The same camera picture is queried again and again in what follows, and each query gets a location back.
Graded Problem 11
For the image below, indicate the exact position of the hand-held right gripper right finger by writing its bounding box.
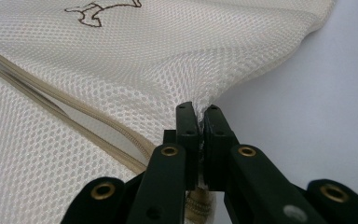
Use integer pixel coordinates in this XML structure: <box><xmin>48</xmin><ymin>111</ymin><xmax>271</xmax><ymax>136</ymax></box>
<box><xmin>202</xmin><ymin>104</ymin><xmax>241</xmax><ymax>191</ymax></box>

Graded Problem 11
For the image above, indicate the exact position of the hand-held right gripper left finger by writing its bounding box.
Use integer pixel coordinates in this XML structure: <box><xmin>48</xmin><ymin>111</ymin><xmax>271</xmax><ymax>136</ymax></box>
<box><xmin>163</xmin><ymin>101</ymin><xmax>200</xmax><ymax>191</ymax></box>

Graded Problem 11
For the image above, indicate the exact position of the white mesh laundry bag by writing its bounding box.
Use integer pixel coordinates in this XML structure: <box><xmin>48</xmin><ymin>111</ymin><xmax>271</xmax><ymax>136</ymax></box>
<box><xmin>0</xmin><ymin>0</ymin><xmax>338</xmax><ymax>224</ymax></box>

